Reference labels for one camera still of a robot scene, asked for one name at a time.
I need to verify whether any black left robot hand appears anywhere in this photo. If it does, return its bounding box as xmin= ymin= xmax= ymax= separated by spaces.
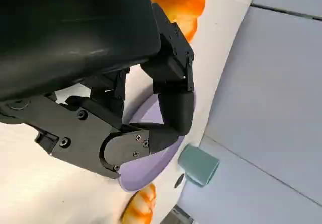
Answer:
xmin=0 ymin=0 xmax=196 ymax=180

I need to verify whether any lilac plate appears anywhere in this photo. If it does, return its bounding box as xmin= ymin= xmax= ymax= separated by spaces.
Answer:
xmin=117 ymin=93 xmax=186 ymax=192

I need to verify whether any pale green mug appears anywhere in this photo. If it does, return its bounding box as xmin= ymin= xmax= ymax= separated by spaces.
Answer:
xmin=178 ymin=144 xmax=220 ymax=188

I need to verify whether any round orange white bread roll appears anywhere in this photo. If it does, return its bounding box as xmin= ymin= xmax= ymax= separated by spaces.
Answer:
xmin=120 ymin=183 xmax=158 ymax=224

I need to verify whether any black table cable hole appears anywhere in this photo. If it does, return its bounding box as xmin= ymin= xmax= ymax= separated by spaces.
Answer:
xmin=174 ymin=173 xmax=186 ymax=188

